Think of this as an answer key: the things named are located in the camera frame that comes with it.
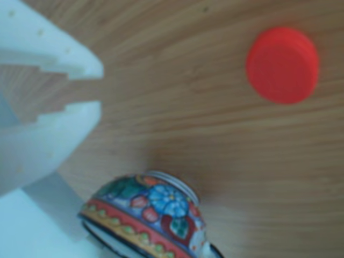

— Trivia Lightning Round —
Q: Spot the red bottle cap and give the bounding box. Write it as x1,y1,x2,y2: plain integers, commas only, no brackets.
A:
246,26,320,105

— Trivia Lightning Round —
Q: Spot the patterned enamel cup black rim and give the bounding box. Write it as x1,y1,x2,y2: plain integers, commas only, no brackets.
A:
77,169,224,258

